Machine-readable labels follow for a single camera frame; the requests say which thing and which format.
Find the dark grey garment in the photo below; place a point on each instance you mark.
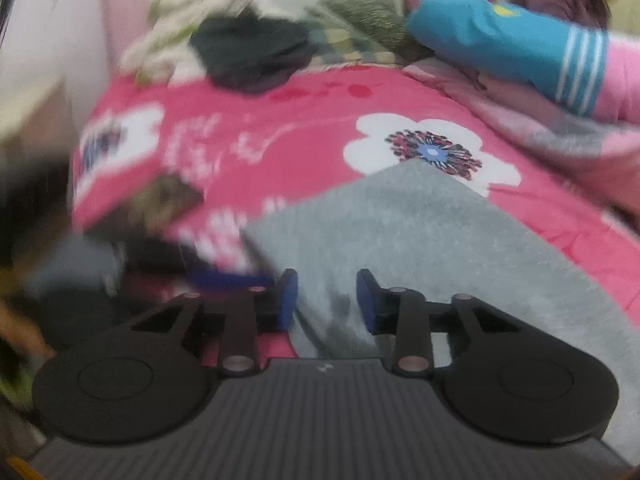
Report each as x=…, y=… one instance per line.
x=250, y=50

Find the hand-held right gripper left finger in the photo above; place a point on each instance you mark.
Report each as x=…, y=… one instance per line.
x=287, y=300

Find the checked pillow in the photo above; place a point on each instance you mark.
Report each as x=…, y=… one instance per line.
x=340, y=45

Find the pink floral bed blanket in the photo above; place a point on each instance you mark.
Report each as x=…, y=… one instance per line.
x=300, y=125

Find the green floral pillow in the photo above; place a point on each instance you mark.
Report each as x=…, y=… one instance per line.
x=370, y=15

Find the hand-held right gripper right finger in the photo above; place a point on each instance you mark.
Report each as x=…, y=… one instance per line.
x=367, y=302

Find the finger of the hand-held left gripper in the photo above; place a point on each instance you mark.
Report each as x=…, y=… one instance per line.
x=225, y=280

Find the pink grey floral duvet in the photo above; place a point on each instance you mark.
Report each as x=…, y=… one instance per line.
x=550, y=130

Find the beige bedside cabinet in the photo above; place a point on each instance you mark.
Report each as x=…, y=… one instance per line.
x=25, y=110

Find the blue pink striped quilt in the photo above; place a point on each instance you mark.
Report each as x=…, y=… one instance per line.
x=490, y=35

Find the white green fleece blanket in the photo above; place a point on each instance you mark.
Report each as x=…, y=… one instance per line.
x=165, y=40

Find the grey pants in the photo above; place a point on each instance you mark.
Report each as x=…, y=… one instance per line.
x=425, y=240

